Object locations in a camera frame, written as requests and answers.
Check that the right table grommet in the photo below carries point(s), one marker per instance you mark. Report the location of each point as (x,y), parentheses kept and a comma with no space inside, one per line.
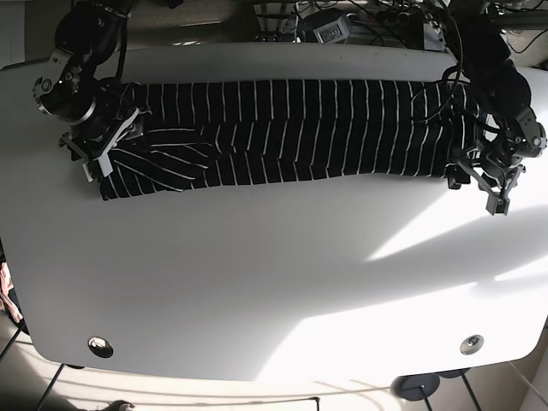
(472,345)

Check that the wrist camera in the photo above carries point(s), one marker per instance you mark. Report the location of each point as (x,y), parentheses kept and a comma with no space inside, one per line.
(97,168)
(497,205)

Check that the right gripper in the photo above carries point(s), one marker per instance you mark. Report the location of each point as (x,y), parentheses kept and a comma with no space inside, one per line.
(96,128)

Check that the table grommet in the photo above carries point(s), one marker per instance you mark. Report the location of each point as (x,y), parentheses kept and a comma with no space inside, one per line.
(472,345)
(100,347)

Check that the black white striped shirt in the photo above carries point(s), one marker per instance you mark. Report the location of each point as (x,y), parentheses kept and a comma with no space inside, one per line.
(206,135)

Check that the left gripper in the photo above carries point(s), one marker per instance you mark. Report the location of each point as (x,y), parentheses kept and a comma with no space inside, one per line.
(493,175)

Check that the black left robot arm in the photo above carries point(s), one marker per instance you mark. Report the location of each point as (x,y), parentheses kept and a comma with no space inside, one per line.
(484,59)

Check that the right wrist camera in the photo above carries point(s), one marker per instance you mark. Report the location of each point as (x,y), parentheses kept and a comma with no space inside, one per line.
(97,168)

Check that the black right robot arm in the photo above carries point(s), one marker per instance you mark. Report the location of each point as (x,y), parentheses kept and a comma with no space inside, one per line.
(82,81)

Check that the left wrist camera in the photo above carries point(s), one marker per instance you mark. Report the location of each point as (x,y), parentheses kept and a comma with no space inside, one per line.
(497,205)

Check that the round black stand base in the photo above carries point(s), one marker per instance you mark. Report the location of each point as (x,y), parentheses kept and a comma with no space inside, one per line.
(415,388)

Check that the grey socket box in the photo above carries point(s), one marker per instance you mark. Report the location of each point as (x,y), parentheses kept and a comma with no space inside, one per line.
(328,26)

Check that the left table grommet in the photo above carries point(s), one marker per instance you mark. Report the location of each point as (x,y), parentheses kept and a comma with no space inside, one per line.
(100,347)

